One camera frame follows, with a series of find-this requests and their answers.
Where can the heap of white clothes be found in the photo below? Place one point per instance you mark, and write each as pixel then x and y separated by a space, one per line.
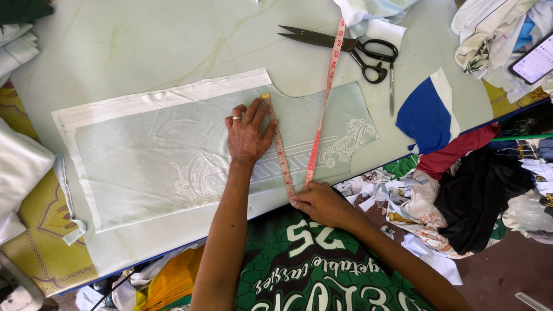
pixel 486 34

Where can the green rod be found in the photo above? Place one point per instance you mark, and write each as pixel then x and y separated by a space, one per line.
pixel 522 137

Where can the grey sewing machine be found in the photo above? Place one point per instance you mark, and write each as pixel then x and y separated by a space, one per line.
pixel 15 289

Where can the yellow orange fabric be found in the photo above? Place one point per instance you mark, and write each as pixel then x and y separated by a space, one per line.
pixel 175 280

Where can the slim silver pen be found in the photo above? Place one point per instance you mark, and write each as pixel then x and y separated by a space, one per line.
pixel 391 90

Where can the dark green cloth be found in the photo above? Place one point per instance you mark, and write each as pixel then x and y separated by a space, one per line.
pixel 21 9

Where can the pale green fabric strip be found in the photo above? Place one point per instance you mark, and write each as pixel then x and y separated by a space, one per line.
pixel 71 216

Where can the person's right hand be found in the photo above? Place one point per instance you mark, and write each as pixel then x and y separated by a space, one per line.
pixel 326 205

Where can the stack of white fabric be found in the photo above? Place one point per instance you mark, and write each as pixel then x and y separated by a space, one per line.
pixel 21 168

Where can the small white fabric scrap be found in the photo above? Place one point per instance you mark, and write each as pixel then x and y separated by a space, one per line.
pixel 382 31

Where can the heap of fabric scraps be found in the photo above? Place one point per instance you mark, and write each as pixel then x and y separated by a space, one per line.
pixel 475 194

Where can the blue and white fabric piece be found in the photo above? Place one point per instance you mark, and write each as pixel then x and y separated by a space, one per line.
pixel 425 114

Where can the black smartphone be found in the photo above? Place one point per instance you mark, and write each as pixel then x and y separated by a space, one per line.
pixel 535 62

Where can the green and black printed jersey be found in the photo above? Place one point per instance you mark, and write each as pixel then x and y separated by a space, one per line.
pixel 311 268

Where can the person's left hand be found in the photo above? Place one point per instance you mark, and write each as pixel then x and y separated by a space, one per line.
pixel 246 140

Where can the person's right fingers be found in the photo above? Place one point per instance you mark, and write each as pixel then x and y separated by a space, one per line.
pixel 303 200

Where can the folded white cloth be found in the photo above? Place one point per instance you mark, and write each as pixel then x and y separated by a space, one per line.
pixel 15 49

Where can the pale blue white cloth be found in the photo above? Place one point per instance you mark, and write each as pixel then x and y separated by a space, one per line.
pixel 367 8

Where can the mint green printed fabric piece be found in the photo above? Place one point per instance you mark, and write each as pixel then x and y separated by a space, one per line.
pixel 151 166

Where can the pink and yellow tape measure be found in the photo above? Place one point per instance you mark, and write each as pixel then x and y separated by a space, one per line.
pixel 329 82

